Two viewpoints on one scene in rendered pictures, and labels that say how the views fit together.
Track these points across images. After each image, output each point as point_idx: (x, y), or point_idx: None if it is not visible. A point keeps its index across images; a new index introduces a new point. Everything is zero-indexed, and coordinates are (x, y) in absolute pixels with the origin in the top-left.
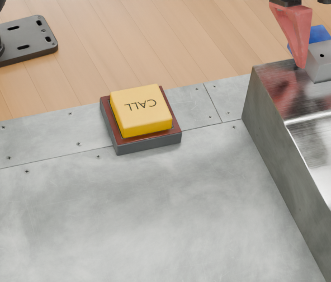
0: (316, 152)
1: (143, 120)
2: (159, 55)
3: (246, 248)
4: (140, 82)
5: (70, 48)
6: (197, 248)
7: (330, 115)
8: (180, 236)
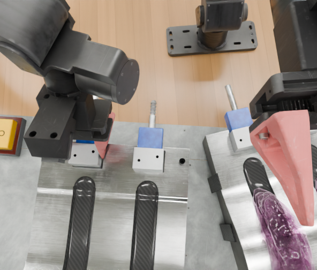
0: (43, 217)
1: None
2: None
3: (15, 237)
4: (22, 106)
5: None
6: None
7: (68, 193)
8: None
